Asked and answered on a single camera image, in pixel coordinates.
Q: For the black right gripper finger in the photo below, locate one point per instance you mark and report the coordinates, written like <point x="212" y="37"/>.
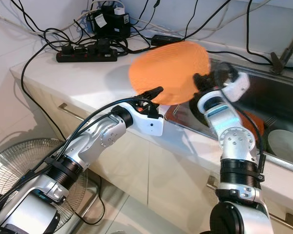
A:
<point x="201" y="83"/>

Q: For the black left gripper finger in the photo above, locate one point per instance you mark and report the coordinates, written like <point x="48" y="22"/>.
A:
<point x="155" y="90"/>
<point x="149" y="96"/>

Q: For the orange plate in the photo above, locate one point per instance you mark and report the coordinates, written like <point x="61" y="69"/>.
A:
<point x="166" y="70"/>

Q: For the orange bowl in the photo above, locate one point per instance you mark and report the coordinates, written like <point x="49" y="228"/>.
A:
<point x="254" y="126"/>

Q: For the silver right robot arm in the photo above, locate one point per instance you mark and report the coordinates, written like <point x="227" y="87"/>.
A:
<point x="234" y="141"/>

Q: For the steel kitchen sink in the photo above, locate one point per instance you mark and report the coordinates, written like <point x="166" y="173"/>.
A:
<point x="278" y="97"/>

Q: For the white kitchen cabinet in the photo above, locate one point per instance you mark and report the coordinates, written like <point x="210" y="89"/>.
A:
<point x="151" y="170"/>

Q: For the black power adapter brick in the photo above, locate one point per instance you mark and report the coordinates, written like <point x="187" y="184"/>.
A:
<point x="163" y="40"/>

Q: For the metal sink faucet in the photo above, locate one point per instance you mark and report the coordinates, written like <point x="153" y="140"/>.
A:
<point x="288" y="48"/>

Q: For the black power strip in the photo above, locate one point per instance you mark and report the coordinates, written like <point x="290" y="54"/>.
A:
<point x="83" y="56"/>

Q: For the black charger stack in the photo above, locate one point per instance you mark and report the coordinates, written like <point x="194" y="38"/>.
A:
<point x="110" y="24"/>

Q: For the white bowl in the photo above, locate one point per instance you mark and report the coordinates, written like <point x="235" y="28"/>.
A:
<point x="285" y="146"/>

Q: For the grey floor fan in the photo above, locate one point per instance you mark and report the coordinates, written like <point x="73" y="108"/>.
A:
<point x="7" y="158"/>

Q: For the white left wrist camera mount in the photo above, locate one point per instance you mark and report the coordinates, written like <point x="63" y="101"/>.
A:
<point x="149" y="125"/>

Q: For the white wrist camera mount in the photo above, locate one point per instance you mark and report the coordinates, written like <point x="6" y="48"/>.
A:
<point x="149" y="125"/>
<point x="239" y="87"/>

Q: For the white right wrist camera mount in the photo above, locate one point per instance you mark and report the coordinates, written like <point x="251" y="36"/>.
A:
<point x="239" y="87"/>

